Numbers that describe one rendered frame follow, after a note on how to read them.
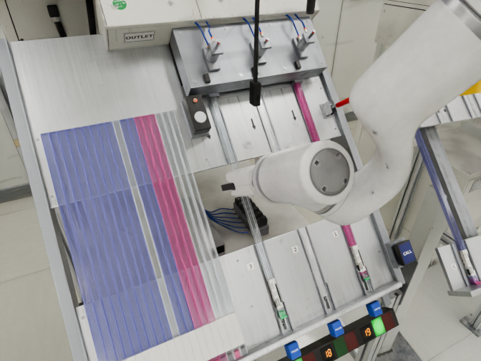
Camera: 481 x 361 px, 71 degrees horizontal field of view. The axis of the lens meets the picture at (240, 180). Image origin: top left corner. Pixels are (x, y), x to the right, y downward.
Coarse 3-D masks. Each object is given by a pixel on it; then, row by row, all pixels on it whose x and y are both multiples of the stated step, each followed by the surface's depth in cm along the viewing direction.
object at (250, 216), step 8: (216, 104) 74; (216, 112) 74; (224, 128) 73; (224, 136) 73; (224, 144) 74; (232, 152) 73; (232, 160) 72; (232, 168) 73; (248, 200) 72; (248, 208) 71; (248, 216) 71; (256, 224) 71; (256, 232) 71; (256, 240) 71; (264, 248) 71; (264, 256) 70; (264, 264) 70; (264, 272) 71; (272, 272) 70; (280, 312) 69
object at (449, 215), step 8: (416, 136) 87; (424, 144) 86; (424, 152) 86; (424, 160) 86; (432, 168) 85; (432, 176) 84; (440, 184) 84; (440, 192) 84; (440, 200) 84; (448, 208) 83; (448, 216) 82; (448, 224) 83; (456, 224) 82; (456, 232) 81; (456, 240) 81; (464, 248) 81; (472, 280) 79
